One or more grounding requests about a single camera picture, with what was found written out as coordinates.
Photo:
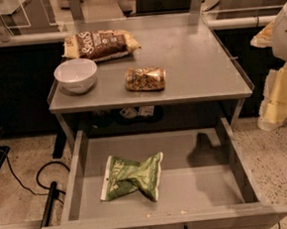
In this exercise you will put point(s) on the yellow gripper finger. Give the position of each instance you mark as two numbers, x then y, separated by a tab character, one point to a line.
273	109
263	39

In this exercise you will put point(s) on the green jalapeno chip bag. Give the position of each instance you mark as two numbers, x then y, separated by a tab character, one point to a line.
123	176

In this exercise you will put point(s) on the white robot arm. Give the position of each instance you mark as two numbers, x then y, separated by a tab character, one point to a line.
279	36

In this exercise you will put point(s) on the grey metal counter table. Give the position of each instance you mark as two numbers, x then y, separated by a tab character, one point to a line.
180	61

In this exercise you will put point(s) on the open grey drawer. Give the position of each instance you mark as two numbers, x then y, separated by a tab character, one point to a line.
205	184

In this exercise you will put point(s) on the brown Sensible chip bag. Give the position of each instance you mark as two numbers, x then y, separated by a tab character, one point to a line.
100	45

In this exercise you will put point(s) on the gold snack packet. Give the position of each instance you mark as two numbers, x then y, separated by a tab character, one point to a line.
145	79

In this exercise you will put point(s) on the white bowl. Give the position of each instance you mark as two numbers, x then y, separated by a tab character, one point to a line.
76	75

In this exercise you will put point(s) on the black floor bar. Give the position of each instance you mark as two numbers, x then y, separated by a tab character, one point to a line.
50	201

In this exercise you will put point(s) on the white horizontal rail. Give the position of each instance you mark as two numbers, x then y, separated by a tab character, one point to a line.
36	39

